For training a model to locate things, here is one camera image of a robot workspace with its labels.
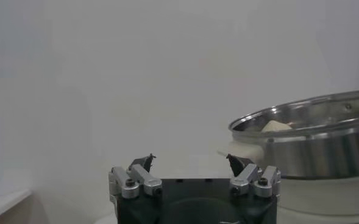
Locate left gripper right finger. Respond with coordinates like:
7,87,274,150
226,153,282,198

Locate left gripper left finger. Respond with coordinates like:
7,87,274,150
108,153,163,200

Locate white steamed baozi bun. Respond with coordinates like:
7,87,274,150
260,119,293,133

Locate perforated steel steamer basket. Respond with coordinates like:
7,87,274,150
227,89,359,180

